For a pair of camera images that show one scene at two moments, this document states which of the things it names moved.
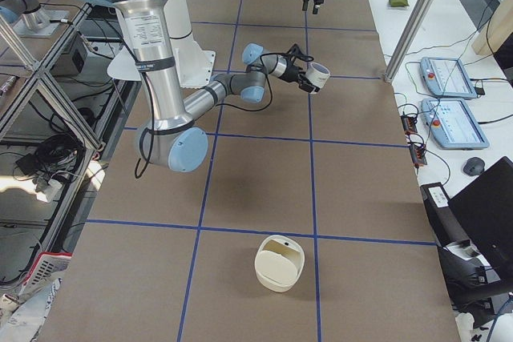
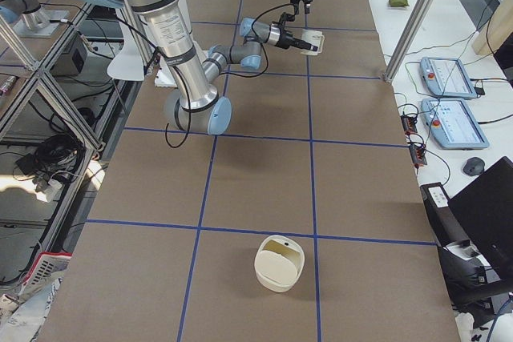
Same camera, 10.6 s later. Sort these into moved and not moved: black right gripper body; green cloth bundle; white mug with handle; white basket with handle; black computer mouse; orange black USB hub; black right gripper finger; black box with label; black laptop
Moved: black right gripper finger; white mug with handle; black right gripper body
Not moved: orange black USB hub; black laptop; black computer mouse; black box with label; white basket with handle; green cloth bundle
